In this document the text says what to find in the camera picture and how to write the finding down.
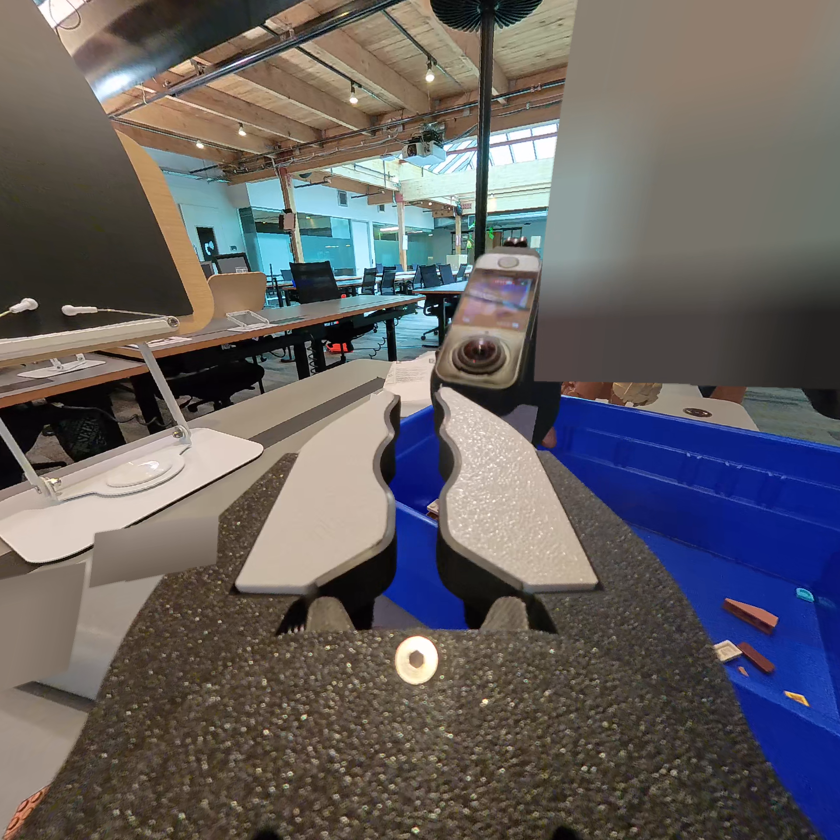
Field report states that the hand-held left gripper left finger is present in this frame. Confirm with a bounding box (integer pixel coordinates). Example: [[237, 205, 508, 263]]
[[233, 390, 403, 601]]

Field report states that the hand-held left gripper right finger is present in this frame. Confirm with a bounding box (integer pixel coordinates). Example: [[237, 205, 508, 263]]
[[432, 386, 600, 601]]

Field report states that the blue plastic bin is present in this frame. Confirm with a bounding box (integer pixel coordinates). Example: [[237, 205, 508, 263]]
[[384, 394, 840, 840]]

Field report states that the brown lego wedge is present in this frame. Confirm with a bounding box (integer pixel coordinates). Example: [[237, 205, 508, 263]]
[[722, 596, 780, 635]]

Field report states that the orange lego plate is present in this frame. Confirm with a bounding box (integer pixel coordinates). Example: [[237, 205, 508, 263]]
[[0, 784, 52, 840]]

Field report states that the white monitor stand base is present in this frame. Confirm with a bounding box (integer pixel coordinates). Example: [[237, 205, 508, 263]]
[[0, 314, 265, 565]]

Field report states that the instruction booklet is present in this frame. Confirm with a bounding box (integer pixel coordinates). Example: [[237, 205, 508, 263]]
[[384, 358, 438, 418]]

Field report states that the long office desk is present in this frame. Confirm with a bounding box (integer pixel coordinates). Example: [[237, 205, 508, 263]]
[[98, 295, 426, 382]]

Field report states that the row of black office chairs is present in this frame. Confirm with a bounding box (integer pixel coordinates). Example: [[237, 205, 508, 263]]
[[360, 262, 473, 296]]

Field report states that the black office chair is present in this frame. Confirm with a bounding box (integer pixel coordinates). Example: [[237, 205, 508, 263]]
[[289, 260, 342, 306]]

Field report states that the wooden chair shell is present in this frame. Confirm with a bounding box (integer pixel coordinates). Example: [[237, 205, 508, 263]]
[[206, 272, 268, 317]]

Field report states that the black pole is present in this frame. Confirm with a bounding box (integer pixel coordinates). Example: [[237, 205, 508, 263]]
[[477, 13, 495, 253]]

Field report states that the ceiling projector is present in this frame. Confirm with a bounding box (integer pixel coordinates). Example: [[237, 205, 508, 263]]
[[400, 123, 448, 166]]

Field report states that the curved wooden panel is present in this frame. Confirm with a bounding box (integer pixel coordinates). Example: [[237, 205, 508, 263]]
[[115, 130, 212, 337]]

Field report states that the black round lamp head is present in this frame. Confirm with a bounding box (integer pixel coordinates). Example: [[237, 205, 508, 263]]
[[430, 0, 544, 31]]

